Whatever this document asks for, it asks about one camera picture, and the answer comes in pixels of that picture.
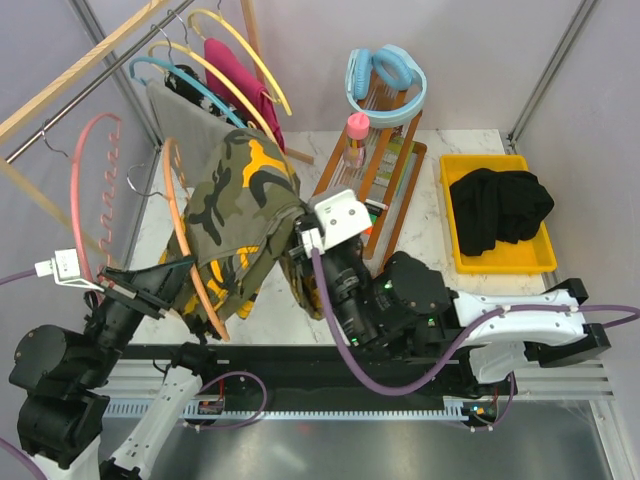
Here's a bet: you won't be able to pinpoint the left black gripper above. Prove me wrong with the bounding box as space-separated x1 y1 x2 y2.
79 252 196 384

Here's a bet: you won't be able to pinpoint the camouflage trousers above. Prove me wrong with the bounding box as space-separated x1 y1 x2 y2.
173 128 323 340

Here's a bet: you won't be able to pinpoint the orange hanger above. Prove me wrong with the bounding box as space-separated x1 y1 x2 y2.
127 137 232 342

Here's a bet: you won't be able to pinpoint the pink hanger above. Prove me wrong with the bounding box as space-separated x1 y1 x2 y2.
40 112 122 301

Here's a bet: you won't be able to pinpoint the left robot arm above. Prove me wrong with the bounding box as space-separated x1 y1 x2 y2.
9 256 220 479

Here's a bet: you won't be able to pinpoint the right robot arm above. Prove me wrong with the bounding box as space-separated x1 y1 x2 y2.
291 214 611 397

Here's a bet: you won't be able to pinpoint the grey trousers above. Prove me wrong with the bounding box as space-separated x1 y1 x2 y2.
146 80 234 165

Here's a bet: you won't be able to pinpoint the outer yellow hanger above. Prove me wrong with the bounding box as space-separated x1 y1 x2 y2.
187 8 293 117

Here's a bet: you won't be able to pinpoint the yellow hanger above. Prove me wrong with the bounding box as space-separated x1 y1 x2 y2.
173 38 285 151
187 8 293 117

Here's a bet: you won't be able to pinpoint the blue hanger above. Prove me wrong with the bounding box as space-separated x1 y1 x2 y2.
128 56 245 128

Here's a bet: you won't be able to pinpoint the inner yellow hanger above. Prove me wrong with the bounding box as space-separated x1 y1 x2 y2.
173 38 285 151

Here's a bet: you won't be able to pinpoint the magenta trousers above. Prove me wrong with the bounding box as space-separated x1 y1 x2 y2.
204 38 286 150

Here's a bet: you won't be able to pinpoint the white marker pen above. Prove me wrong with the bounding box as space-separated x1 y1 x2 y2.
364 199 388 216

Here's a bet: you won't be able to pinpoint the wooden desk shelf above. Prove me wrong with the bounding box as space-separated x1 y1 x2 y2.
314 116 427 273

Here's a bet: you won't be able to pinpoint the green booklet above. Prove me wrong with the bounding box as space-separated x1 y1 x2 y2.
373 137 405 188

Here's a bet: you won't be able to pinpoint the pink cap bottle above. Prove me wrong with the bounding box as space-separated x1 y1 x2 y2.
343 112 370 169

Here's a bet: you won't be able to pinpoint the wooden clothes rack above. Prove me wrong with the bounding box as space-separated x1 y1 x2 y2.
0 0 316 332

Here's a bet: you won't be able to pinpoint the yellow plastic tray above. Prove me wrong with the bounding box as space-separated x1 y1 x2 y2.
440 154 557 275

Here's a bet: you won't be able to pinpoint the light blue headphones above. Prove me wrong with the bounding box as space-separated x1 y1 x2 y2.
344 44 428 129

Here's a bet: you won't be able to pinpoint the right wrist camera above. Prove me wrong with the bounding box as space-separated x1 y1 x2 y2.
301 186 372 257

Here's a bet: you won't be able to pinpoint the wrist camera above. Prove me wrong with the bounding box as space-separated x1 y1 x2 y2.
34 248 104 292
301 186 372 257

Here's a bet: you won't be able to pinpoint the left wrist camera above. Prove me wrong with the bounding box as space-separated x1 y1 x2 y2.
34 248 104 292

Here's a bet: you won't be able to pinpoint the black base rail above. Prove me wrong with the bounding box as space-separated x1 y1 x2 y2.
102 342 519 421

